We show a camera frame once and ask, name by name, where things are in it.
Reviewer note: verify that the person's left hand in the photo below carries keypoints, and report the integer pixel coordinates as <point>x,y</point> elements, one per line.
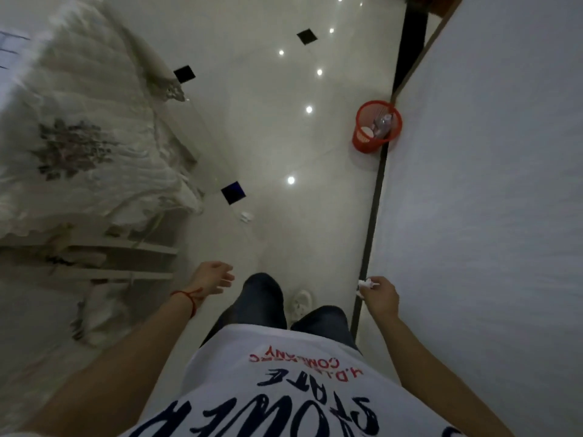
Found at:
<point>209,278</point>

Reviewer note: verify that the person's right hand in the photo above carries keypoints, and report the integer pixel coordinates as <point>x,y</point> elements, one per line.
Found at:
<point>382,298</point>

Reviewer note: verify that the person's left fingers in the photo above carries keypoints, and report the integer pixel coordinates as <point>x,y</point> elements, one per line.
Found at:
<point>227,276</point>

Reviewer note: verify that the person's right fingers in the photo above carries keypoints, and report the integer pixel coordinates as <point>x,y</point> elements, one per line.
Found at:
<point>370,291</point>

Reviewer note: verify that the white tissue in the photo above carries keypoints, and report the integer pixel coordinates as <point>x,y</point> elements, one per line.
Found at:
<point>365,283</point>

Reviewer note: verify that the person's right forearm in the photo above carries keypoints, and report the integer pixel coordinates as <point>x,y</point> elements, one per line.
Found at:
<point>428,373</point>

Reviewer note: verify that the person's left forearm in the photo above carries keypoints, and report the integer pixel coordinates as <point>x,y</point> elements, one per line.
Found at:
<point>118,373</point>

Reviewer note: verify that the dark blue jeans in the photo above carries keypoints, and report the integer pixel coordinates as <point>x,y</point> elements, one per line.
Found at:
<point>259,300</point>

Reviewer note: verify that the dark baseboard strip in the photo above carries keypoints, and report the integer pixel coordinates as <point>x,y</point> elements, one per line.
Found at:
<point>371,232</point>

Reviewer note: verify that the small white scrap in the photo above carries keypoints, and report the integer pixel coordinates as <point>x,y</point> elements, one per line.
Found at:
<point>246,217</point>

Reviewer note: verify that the white shoe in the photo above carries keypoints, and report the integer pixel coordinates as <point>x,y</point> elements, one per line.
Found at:
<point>300,305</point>

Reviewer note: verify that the white printed t-shirt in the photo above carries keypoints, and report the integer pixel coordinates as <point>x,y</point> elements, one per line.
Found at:
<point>282,391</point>

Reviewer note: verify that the red mesh waste basket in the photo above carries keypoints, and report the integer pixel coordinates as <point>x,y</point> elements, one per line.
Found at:
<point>364,141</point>

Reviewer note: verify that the white paper cup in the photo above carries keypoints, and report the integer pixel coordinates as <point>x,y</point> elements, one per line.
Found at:
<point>365,134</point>

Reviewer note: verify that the clear plastic bottle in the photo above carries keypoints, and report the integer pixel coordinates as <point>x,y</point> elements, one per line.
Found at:
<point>384,124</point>

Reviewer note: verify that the white quilted floral bedspread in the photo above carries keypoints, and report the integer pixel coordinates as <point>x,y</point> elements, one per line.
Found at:
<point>86,145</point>

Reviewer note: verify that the pale wooden bed frame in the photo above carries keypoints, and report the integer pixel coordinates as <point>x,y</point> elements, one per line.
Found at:
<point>114,263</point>

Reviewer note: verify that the dark wooden door frame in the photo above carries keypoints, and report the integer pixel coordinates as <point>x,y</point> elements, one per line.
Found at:
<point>412,36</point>

